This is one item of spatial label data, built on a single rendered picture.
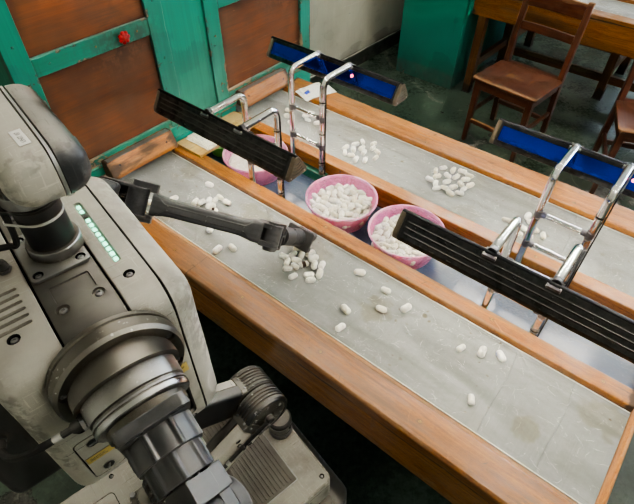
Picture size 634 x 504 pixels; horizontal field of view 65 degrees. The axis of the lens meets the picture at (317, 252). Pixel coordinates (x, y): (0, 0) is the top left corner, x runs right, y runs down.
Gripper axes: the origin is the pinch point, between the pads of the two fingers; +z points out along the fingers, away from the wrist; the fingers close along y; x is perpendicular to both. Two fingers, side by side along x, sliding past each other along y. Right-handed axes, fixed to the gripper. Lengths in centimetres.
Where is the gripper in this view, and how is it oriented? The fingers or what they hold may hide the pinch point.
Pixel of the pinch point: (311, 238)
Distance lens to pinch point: 166.6
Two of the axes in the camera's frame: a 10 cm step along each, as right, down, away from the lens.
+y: -7.9, -4.4, 4.3
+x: -4.0, 9.0, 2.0
